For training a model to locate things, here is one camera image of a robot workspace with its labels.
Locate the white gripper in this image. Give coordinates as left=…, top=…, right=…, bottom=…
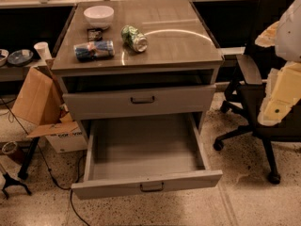
left=257, top=61, right=301, bottom=126

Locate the grey drawer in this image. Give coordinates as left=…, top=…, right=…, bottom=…
left=63, top=85, right=215, bottom=121
left=71, top=114, right=222, bottom=200

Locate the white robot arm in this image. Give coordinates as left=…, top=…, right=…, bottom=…
left=255, top=0, right=301, bottom=126

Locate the grey drawer cabinet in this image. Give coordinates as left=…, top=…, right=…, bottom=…
left=53, top=0, right=223, bottom=126

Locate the grey top drawer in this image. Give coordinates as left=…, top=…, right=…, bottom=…
left=63, top=85, right=215, bottom=121

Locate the black office chair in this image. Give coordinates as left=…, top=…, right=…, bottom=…
left=214, top=0, right=301, bottom=185

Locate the green soda can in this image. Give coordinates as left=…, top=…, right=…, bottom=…
left=121, top=25, right=148, bottom=53

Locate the white bowl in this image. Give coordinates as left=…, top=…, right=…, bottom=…
left=84, top=6, right=114, bottom=29

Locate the small dark snack packet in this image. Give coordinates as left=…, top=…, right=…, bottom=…
left=87, top=28, right=103, bottom=41

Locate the white printed cardboard box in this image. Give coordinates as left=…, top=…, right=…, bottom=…
left=46, top=129, right=87, bottom=153

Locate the brown cardboard box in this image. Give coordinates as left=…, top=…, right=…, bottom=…
left=12, top=65, right=78, bottom=137

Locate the white paper cup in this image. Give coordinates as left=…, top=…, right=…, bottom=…
left=34, top=41, right=52, bottom=60

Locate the blue plate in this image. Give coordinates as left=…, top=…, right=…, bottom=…
left=8, top=49, right=34, bottom=67

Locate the small bowl at left edge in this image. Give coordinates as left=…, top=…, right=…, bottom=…
left=0, top=49, right=8, bottom=67

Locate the black tripod stand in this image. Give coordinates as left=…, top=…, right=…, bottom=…
left=0, top=137, right=39, bottom=199

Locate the black floor cable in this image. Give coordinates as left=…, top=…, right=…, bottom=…
left=0, top=96, right=92, bottom=226

